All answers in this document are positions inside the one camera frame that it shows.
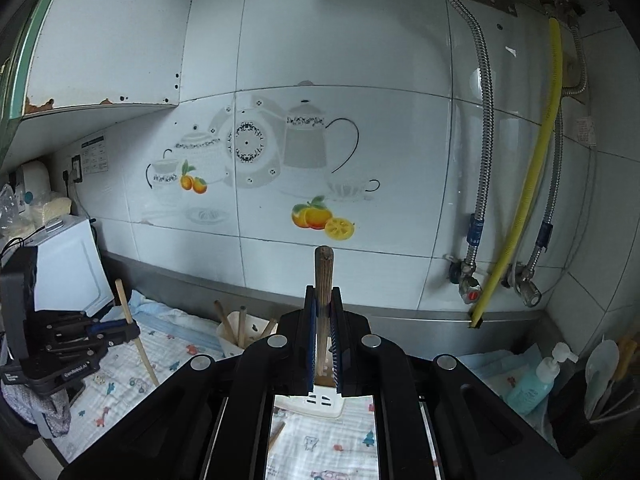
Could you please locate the red handled metal valve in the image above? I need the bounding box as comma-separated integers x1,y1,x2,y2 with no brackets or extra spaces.
447,255,483,306

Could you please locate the beige plastic utensil holder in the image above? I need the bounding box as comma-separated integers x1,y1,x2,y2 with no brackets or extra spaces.
216,310,347,419

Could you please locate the printed wall label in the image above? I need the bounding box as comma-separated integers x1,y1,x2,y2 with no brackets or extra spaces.
80,132,109,176

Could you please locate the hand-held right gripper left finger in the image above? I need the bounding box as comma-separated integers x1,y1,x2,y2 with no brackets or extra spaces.
60,285,321,480

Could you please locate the wall socket with plug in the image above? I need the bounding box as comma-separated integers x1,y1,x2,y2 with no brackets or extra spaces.
62,155,84,185

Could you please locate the yellow gas hose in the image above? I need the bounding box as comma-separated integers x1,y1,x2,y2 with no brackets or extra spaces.
469,17,563,330

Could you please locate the cartoon printed white cloth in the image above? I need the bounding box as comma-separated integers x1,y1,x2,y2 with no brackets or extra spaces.
50,290,540,480

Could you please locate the braided metal hose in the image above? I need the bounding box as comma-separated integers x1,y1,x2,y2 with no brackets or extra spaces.
430,0,496,266
520,17,588,281

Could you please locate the teal soap pump bottle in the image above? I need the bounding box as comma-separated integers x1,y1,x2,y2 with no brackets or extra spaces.
502,342,580,416

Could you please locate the paper note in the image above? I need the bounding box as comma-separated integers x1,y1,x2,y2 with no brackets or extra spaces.
575,117,597,147

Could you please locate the white wall cabinet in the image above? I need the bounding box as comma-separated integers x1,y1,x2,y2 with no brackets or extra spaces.
0,0,201,122

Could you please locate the metal angle valve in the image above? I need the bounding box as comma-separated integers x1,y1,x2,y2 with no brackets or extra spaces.
505,262,543,308

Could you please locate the white kettle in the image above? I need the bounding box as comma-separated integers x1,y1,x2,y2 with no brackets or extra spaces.
19,160,52,211

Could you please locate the white microwave oven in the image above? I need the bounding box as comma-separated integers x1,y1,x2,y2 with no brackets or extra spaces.
35,214,117,313

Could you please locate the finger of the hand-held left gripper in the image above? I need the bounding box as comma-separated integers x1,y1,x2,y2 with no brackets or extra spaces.
44,309,142,348
46,344,110,370

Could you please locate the person's left forearm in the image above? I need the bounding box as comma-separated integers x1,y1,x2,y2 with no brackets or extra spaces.
5,384,72,441

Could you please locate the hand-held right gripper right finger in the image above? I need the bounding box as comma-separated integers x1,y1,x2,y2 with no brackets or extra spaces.
330,285,581,480

